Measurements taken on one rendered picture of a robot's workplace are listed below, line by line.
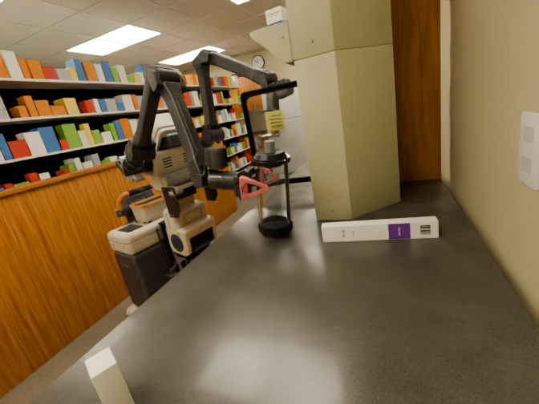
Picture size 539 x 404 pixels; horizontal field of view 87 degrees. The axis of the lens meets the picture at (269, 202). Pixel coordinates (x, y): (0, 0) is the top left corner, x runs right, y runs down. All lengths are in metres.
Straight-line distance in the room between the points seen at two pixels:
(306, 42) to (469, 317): 0.70
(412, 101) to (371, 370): 0.95
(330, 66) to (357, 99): 0.12
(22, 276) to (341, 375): 2.20
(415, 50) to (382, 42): 0.28
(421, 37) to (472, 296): 0.87
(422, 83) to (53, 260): 2.40
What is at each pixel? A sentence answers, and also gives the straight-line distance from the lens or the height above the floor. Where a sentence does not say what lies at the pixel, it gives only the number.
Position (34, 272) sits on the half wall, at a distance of 2.46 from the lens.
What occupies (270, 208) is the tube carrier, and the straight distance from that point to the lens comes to 0.78.
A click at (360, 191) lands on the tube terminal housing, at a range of 0.90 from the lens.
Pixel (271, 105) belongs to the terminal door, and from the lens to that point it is 1.19.
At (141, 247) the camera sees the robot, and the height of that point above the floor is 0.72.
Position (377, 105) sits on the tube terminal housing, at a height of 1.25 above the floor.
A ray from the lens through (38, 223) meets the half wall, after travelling 2.45.
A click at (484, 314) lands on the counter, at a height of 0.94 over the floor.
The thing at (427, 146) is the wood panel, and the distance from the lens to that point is 1.22.
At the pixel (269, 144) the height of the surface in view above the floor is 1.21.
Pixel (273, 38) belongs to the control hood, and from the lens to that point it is 0.89.
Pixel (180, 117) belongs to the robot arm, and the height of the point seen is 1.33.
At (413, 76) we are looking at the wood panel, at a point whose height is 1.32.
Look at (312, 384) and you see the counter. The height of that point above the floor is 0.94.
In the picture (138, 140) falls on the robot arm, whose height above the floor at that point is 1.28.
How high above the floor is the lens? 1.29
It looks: 17 degrees down
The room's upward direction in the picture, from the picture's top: 11 degrees counter-clockwise
